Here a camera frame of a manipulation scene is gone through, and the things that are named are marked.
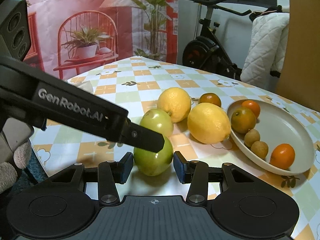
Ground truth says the green guava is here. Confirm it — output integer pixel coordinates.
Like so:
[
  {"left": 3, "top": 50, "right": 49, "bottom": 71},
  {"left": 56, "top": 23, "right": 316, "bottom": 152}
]
[
  {"left": 139, "top": 109, "right": 174, "bottom": 137},
  {"left": 133, "top": 137, "right": 174, "bottom": 177}
]

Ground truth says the brown longan fruit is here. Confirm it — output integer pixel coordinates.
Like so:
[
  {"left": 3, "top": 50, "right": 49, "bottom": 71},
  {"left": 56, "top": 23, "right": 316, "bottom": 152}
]
[
  {"left": 251, "top": 141, "right": 268, "bottom": 159},
  {"left": 244, "top": 129, "right": 260, "bottom": 148}
]

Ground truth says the greenish orange tangerine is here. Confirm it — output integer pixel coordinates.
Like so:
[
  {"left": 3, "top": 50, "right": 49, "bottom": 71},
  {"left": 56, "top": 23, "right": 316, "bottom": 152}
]
[{"left": 231, "top": 107, "right": 257, "bottom": 134}]

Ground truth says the bright orange tangerine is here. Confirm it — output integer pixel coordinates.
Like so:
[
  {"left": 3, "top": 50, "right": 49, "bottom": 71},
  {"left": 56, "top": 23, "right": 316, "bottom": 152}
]
[
  {"left": 270, "top": 144, "right": 296, "bottom": 170},
  {"left": 241, "top": 100, "right": 260, "bottom": 118}
]

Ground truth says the gloved left hand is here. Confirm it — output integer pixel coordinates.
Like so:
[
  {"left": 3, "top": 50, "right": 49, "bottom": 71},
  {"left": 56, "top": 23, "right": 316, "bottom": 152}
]
[{"left": 1, "top": 118, "right": 34, "bottom": 193}]

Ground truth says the right yellow lemon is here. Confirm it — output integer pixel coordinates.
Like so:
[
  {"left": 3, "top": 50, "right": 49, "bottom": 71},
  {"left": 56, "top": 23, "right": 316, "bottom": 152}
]
[{"left": 187, "top": 102, "right": 231, "bottom": 145}]

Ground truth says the yellow lemon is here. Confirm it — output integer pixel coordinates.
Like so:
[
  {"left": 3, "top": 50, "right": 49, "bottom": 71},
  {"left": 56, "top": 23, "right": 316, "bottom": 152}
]
[
  {"left": 187, "top": 102, "right": 231, "bottom": 145},
  {"left": 157, "top": 87, "right": 191, "bottom": 123}
]

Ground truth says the left yellow lemon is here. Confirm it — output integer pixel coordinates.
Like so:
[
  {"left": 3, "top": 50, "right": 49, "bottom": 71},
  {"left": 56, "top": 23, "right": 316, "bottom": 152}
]
[{"left": 157, "top": 87, "right": 191, "bottom": 123}]

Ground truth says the checkered floral tablecloth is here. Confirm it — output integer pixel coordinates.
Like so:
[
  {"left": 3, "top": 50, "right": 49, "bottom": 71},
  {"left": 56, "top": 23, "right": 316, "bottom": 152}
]
[{"left": 31, "top": 57, "right": 319, "bottom": 239}]

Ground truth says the dark orange far tangerine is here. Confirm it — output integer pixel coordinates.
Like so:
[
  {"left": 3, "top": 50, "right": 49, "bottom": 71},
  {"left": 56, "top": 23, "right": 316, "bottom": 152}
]
[{"left": 199, "top": 93, "right": 222, "bottom": 107}]

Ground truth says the pink printed backdrop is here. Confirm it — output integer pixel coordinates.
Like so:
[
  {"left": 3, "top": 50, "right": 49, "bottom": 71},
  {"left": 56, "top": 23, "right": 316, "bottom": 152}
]
[{"left": 24, "top": 0, "right": 178, "bottom": 79}]

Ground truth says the beige round plate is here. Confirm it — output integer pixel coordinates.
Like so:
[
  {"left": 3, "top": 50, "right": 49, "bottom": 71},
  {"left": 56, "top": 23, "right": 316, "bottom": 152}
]
[{"left": 231, "top": 100, "right": 315, "bottom": 176}]

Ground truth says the black exercise bike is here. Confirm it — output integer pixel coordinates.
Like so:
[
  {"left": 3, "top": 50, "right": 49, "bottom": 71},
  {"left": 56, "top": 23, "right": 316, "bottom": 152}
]
[{"left": 182, "top": 0, "right": 283, "bottom": 81}]

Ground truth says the white quilted blanket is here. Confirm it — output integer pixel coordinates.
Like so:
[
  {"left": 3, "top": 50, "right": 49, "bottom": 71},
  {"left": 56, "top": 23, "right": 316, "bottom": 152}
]
[{"left": 240, "top": 12, "right": 290, "bottom": 89}]

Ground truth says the wooden board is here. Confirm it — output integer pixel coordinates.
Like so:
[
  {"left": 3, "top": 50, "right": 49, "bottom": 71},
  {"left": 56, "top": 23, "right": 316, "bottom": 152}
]
[{"left": 276, "top": 0, "right": 319, "bottom": 111}]

